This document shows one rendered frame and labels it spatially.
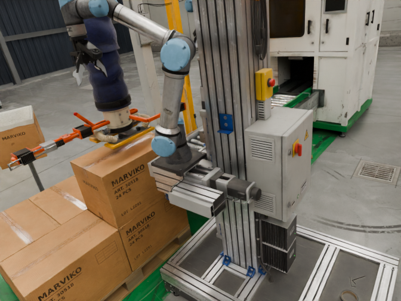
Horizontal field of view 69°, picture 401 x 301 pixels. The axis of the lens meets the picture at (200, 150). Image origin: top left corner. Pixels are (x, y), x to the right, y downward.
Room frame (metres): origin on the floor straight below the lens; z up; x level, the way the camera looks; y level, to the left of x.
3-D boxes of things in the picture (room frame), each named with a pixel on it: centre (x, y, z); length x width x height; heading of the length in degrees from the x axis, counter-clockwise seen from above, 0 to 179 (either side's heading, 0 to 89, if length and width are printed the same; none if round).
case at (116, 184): (1.87, 0.53, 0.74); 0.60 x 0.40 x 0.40; 135
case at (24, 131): (2.88, 1.83, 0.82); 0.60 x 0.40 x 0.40; 25
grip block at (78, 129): (1.69, 0.69, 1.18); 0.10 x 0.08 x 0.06; 45
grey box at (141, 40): (3.31, 0.40, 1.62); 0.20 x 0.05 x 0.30; 136
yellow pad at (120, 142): (1.80, 0.44, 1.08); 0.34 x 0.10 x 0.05; 135
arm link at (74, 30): (1.38, 0.45, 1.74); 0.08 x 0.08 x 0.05
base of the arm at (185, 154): (1.44, 0.12, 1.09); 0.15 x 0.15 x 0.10
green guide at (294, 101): (3.05, -0.99, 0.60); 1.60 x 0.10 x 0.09; 136
